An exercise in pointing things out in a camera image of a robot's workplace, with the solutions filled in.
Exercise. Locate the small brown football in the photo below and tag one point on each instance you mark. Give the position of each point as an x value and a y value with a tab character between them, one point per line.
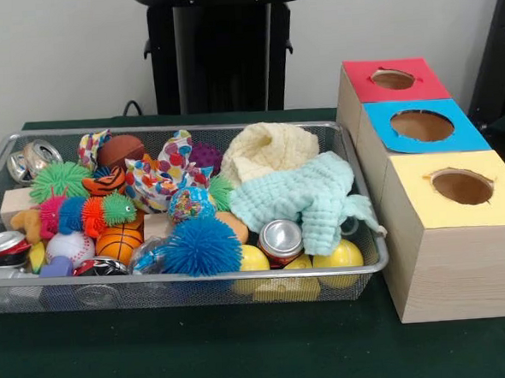
121	152

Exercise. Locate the rainbow spiky caterpillar toy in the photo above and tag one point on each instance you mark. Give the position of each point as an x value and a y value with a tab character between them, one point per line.
86	212

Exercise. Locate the orange striped tiger plush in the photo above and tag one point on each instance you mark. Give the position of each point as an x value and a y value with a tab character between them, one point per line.
106	183

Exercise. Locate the mint knitted cloth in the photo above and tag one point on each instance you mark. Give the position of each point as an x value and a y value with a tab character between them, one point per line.
287	195

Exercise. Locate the green spiky ball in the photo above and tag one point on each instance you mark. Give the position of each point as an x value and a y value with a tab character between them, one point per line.
59	181

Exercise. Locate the small orange basketball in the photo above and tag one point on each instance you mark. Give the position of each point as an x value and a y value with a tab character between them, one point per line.
119	246

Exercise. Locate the silver mesh bin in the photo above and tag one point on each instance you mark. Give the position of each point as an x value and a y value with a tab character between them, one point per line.
198	288

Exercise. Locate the wooden box with three holes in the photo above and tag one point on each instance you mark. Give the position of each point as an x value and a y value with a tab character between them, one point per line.
455	271

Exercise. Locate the blue spiky ball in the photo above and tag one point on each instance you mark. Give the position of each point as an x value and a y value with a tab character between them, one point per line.
200	248

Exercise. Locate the black upright panel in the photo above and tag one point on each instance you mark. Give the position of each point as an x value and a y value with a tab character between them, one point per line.
499	54

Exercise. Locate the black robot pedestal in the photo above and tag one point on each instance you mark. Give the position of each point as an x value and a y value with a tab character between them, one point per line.
222	49

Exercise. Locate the polka dot cloth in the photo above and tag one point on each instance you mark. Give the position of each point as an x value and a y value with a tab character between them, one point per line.
158	182

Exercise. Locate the small white baseball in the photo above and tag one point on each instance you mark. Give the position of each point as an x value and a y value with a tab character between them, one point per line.
69	249

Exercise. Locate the cream knitted cloth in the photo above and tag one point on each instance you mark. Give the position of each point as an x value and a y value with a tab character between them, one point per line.
276	153

